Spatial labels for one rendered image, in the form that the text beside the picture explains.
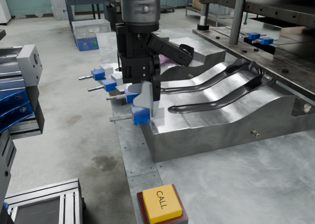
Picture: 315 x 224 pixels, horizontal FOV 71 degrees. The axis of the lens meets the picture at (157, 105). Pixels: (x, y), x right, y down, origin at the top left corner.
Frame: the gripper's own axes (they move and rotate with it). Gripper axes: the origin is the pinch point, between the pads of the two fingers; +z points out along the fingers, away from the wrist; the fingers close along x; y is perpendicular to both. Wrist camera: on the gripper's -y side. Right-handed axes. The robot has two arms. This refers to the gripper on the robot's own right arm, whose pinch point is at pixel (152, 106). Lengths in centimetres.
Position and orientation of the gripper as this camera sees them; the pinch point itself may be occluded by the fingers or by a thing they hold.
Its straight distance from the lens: 55.1
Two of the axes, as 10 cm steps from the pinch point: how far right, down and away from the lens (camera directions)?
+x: 2.8, 5.0, -8.2
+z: 0.0, 8.5, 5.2
